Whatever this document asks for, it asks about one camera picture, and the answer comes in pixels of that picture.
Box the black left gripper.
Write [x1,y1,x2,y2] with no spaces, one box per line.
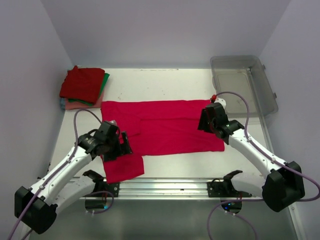
[102,130,133,162]

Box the crimson pink t shirt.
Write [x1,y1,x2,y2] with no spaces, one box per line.
[100,99,225,183]

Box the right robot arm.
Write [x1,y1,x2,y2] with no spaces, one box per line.
[198,102,305,212]

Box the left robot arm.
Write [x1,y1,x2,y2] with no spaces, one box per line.
[14,121,132,234]

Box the clear plastic bin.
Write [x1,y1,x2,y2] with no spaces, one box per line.
[210,55,279,117]

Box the salmon pink folded shirt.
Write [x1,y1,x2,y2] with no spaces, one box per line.
[65,95,103,110]

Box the light blue folded shirt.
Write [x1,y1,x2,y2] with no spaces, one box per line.
[59,98,66,110]

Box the dark red folded shirt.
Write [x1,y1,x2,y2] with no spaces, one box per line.
[59,65,105,104]

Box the green folded shirt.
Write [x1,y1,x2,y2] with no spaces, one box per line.
[67,73,110,107]

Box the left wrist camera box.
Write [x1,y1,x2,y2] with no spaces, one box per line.
[109,120,117,126]

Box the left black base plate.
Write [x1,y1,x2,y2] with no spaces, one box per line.
[93,181,120,199]

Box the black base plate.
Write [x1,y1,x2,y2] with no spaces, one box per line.
[93,181,120,199]
[206,181,253,199]

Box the aluminium mounting rail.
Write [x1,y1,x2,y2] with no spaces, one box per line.
[93,173,266,200]

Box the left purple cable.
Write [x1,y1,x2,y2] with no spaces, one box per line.
[6,108,116,240]

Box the purple cable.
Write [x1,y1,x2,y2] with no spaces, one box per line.
[206,91,320,240]
[6,108,116,240]

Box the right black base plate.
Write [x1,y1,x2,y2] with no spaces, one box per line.
[206,181,253,199]

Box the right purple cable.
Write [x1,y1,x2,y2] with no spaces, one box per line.
[206,91,320,240]

